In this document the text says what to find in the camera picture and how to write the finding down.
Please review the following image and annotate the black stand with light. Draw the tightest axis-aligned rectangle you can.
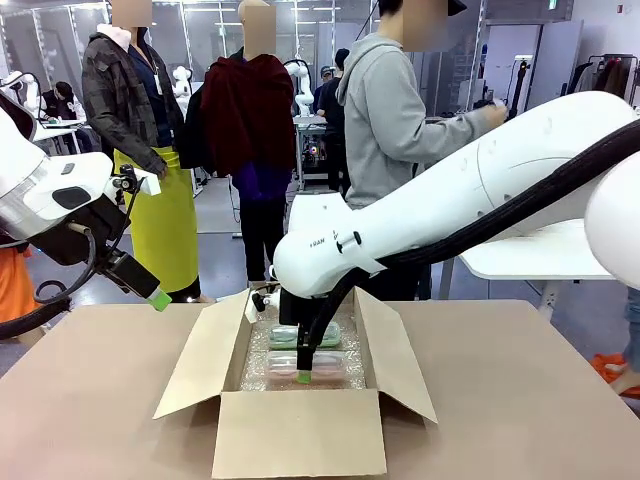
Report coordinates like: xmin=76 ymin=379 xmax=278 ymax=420
xmin=505 ymin=56 xmax=532 ymax=117

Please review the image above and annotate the white table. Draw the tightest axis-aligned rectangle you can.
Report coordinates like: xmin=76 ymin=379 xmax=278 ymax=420
xmin=457 ymin=218 xmax=624 ymax=317

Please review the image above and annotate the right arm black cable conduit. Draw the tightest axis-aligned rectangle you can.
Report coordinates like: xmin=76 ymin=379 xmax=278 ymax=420
xmin=305 ymin=118 xmax=640 ymax=351

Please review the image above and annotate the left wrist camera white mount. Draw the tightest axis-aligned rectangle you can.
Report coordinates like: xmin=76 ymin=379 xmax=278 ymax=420
xmin=112 ymin=163 xmax=163 ymax=198

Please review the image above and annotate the clear bubble wrap sheet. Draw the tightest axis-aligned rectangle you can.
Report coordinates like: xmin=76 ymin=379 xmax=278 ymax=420
xmin=239 ymin=308 xmax=369 ymax=393

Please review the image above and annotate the person in gray hoodie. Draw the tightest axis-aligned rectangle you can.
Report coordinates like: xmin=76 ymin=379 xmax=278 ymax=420
xmin=334 ymin=0 xmax=481 ymax=302

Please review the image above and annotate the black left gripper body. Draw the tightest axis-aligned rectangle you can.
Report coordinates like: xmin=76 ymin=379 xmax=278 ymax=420
xmin=32 ymin=197 xmax=132 ymax=274

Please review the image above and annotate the person's leg in jeans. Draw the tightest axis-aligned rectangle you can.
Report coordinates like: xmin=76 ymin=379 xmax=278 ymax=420
xmin=610 ymin=286 xmax=640 ymax=396

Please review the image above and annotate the person's right hand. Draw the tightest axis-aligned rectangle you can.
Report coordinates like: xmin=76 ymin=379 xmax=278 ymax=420
xmin=484 ymin=97 xmax=509 ymax=127

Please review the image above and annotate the mannequin with red cloth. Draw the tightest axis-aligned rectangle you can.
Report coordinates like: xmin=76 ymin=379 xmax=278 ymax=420
xmin=178 ymin=0 xmax=297 ymax=287

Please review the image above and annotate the mannequin with yellow skirt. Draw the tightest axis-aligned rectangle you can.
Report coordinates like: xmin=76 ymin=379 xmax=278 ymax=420
xmin=81 ymin=0 xmax=202 ymax=305

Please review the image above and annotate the open cardboard box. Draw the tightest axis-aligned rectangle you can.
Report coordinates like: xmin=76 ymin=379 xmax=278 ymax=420
xmin=152 ymin=287 xmax=440 ymax=480

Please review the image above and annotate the orange cloth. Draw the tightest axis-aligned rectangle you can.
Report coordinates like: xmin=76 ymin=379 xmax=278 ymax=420
xmin=0 ymin=243 xmax=45 ymax=325

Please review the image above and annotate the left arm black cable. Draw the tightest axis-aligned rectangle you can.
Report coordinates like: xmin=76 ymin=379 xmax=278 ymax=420
xmin=0 ymin=224 xmax=134 ymax=341

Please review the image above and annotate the background workstation table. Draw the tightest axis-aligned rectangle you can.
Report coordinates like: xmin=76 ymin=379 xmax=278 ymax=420
xmin=292 ymin=114 xmax=349 ymax=182

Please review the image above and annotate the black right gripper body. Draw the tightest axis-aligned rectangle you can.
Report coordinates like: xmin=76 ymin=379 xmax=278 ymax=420
xmin=278 ymin=287 xmax=329 ymax=329

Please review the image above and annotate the person in black clothes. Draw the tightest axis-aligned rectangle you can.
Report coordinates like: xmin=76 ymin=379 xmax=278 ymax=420
xmin=317 ymin=48 xmax=352 ymax=194

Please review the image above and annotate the clothes rack with garments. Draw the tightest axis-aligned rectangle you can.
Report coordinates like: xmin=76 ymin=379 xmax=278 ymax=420
xmin=564 ymin=53 xmax=640 ymax=109

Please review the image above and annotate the person's right forearm gray sleeve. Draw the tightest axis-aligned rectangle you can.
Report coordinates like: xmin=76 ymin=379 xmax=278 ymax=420
xmin=419 ymin=106 xmax=494 ymax=164

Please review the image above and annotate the green capped clear bottle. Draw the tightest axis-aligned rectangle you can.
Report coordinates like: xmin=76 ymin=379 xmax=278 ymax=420
xmin=268 ymin=322 xmax=343 ymax=350

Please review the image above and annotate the orange floor object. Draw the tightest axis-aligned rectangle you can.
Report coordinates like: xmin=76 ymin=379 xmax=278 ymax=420
xmin=591 ymin=351 xmax=640 ymax=399

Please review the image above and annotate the seated person in varsity jacket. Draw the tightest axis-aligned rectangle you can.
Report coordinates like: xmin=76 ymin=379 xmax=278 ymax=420
xmin=38 ymin=80 xmax=87 ymax=122

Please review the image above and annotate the pink capped clear bottle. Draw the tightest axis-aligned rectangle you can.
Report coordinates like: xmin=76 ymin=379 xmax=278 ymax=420
xmin=266 ymin=349 xmax=350 ymax=390

